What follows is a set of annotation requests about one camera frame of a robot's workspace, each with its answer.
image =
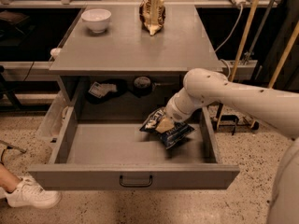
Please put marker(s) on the person's bare leg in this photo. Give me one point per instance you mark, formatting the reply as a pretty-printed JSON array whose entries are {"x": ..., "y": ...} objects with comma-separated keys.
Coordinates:
[{"x": 8, "y": 181}]

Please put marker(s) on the small white knob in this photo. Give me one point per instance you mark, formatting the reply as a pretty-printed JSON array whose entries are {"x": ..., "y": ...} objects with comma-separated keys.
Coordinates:
[{"x": 55, "y": 52}]

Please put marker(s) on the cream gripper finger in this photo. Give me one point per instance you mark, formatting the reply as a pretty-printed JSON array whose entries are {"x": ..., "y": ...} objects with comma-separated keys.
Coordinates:
[{"x": 164, "y": 125}]

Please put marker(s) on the white sneaker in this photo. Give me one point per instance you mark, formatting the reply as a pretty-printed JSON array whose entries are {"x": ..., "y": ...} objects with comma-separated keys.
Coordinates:
[{"x": 29, "y": 193}]

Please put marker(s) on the blue chip bag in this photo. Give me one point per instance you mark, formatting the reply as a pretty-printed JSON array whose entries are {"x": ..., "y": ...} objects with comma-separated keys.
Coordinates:
[{"x": 171, "y": 137}]

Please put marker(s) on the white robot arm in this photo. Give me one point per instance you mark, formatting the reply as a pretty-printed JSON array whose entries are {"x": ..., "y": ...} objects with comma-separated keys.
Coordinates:
[{"x": 278, "y": 110}]

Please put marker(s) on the grey open drawer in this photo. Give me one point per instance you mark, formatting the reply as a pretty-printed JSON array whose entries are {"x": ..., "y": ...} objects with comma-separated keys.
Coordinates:
[{"x": 93, "y": 154}]

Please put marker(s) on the clear plastic bin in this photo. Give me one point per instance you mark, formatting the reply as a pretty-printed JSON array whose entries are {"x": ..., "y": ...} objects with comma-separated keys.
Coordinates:
[{"x": 52, "y": 123}]

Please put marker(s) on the black drawer handle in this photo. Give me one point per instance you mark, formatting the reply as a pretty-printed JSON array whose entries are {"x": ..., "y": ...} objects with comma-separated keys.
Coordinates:
[{"x": 136, "y": 182}]

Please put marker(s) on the brown chip bag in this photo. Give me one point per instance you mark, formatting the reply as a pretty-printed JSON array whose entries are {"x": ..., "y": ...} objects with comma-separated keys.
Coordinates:
[{"x": 152, "y": 15}]

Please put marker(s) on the black tape roll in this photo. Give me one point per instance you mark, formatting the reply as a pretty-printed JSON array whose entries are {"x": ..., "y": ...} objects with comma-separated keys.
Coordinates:
[{"x": 142, "y": 86}]

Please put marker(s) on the grey cabinet counter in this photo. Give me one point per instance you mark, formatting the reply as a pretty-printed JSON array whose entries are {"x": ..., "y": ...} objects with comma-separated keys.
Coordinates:
[{"x": 127, "y": 51}]

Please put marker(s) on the white bowl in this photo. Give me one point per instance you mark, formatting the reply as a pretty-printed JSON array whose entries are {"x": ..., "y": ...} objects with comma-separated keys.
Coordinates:
[{"x": 97, "y": 20}]

